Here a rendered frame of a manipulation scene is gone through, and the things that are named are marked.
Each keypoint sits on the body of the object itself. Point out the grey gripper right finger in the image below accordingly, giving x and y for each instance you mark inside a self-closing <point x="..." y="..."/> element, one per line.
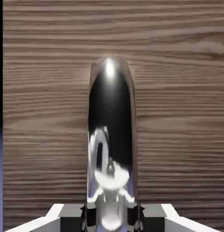
<point x="155" y="219"/>

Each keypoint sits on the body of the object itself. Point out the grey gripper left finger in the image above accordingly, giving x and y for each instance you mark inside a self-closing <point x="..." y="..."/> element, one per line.
<point x="68" y="219"/>

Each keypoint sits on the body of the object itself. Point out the wooden cabinet door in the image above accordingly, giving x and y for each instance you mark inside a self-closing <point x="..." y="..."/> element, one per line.
<point x="177" y="90"/>

